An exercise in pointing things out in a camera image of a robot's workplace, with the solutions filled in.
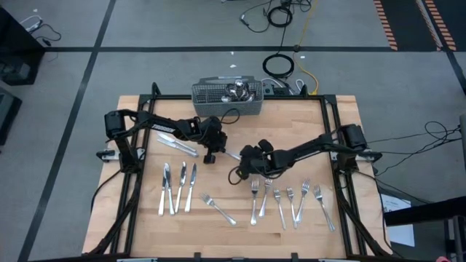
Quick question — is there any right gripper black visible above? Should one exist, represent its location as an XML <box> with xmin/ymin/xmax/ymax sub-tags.
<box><xmin>237</xmin><ymin>140</ymin><xmax>277</xmax><ymax>180</ymax></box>

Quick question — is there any silver fork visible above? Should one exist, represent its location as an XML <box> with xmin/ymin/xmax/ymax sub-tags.
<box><xmin>285</xmin><ymin>186</ymin><xmax>299</xmax><ymax>230</ymax></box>
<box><xmin>250</xmin><ymin>178</ymin><xmax>260</xmax><ymax>226</ymax></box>
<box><xmin>294</xmin><ymin>178</ymin><xmax>311</xmax><ymax>224</ymax></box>
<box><xmin>313</xmin><ymin>184</ymin><xmax>336</xmax><ymax>233</ymax></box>
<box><xmin>272</xmin><ymin>188</ymin><xmax>288</xmax><ymax>231</ymax></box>
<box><xmin>258</xmin><ymin>177</ymin><xmax>273</xmax><ymax>219</ymax></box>
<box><xmin>200</xmin><ymin>192</ymin><xmax>237</xmax><ymax>227</ymax></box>

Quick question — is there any grey plastic silverware basket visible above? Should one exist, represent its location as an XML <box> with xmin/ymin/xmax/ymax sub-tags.
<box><xmin>191</xmin><ymin>75</ymin><xmax>264</xmax><ymax>117</ymax></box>

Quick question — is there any black power box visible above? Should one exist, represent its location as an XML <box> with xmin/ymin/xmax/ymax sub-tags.
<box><xmin>261</xmin><ymin>82</ymin><xmax>292</xmax><ymax>97</ymax></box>

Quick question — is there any white paper sheet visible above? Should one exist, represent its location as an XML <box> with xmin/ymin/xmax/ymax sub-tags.
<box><xmin>379</xmin><ymin>194</ymin><xmax>416</xmax><ymax>248</ymax></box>

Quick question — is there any black desk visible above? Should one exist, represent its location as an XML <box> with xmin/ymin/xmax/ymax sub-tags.
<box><xmin>382</xmin><ymin>195</ymin><xmax>466</xmax><ymax>227</ymax></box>

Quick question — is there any grey pole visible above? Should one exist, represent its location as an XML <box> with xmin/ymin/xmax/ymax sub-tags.
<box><xmin>459</xmin><ymin>114</ymin><xmax>466</xmax><ymax>172</ymax></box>

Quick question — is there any black case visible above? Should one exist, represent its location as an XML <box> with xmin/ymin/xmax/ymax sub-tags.
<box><xmin>0</xmin><ymin>87</ymin><xmax>23</xmax><ymax>146</ymax></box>

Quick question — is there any black cabinet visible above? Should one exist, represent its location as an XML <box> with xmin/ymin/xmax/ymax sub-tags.
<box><xmin>0</xmin><ymin>6</ymin><xmax>47</xmax><ymax>87</ymax></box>

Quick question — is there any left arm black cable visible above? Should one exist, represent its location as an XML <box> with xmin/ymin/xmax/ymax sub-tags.
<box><xmin>218</xmin><ymin>107</ymin><xmax>242</xmax><ymax>127</ymax></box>

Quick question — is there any black cable coil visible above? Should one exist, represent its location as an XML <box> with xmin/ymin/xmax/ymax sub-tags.
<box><xmin>266</xmin><ymin>4</ymin><xmax>293</xmax><ymax>28</ymax></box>
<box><xmin>261</xmin><ymin>52</ymin><xmax>296</xmax><ymax>79</ymax></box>

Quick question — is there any yellow floor cable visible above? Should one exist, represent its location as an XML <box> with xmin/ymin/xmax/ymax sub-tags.
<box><xmin>292</xmin><ymin>0</ymin><xmax>320</xmax><ymax>97</ymax></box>

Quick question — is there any thin black floor cable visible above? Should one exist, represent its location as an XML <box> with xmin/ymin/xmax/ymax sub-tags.
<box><xmin>239</xmin><ymin>0</ymin><xmax>272</xmax><ymax>34</ymax></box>

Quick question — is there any white floor cable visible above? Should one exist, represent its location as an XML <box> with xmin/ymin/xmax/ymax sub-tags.
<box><xmin>18</xmin><ymin>14</ymin><xmax>44</xmax><ymax>33</ymax></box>

